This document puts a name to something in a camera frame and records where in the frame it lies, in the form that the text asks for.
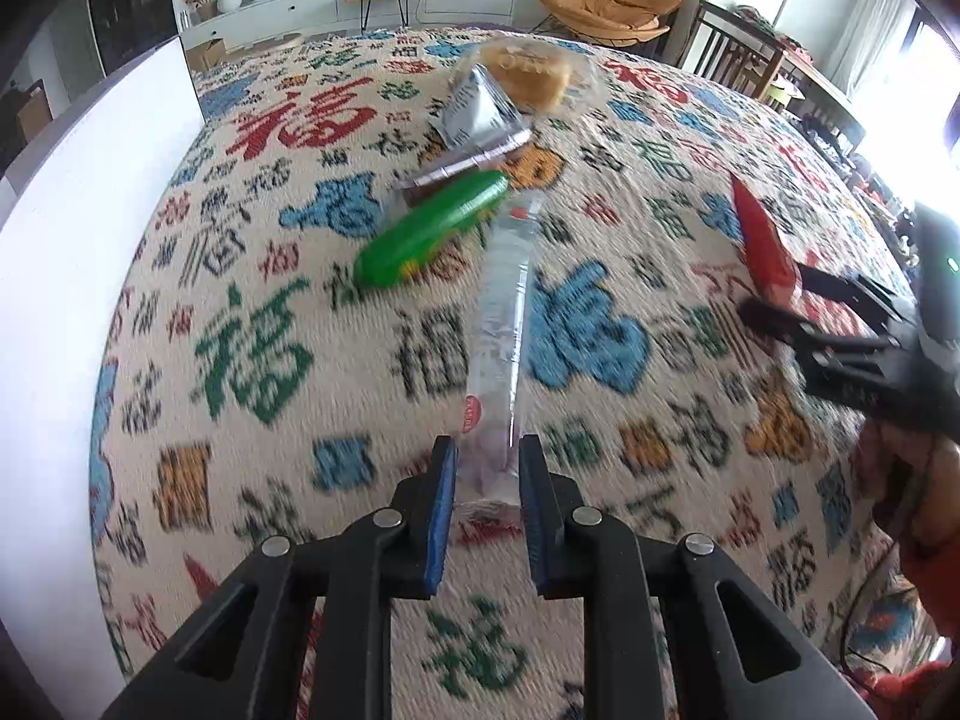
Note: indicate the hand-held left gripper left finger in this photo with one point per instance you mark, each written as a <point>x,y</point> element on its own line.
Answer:
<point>439,517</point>

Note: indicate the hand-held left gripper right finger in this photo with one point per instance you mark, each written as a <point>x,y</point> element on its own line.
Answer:
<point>534,517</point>

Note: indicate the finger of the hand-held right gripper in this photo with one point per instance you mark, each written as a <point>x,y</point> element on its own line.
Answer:
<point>847,291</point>
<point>810,337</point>

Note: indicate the red snack packet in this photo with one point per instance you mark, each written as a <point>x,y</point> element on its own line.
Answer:
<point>761,240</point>

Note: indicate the long clear snack packet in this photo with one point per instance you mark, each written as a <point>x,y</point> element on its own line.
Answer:
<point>499,315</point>

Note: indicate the brown snack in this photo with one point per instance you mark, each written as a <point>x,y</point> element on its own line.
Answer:
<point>435,178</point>

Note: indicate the bread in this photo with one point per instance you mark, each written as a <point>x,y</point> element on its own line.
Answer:
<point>525,67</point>

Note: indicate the silver snack packet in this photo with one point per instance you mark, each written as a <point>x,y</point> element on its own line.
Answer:
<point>476,109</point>

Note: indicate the person's right hand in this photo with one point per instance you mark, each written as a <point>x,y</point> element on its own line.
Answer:
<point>915,495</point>

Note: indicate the printed woven blanket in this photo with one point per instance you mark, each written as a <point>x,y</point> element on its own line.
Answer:
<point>300,465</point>

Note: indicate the wooden side table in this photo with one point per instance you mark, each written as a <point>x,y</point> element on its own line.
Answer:
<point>817,82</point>

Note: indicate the dark wooden chair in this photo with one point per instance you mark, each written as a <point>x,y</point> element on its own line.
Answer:
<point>731,52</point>

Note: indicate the orange lounge chair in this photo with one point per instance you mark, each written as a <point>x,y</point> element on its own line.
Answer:
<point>600,7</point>

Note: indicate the cardboard box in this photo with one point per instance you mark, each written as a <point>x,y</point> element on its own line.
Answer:
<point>206,52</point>

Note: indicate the white round vase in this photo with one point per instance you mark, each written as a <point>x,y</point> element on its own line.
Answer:
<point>229,1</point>

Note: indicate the tall black cabinet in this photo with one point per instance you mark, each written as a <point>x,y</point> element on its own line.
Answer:
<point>127,0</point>

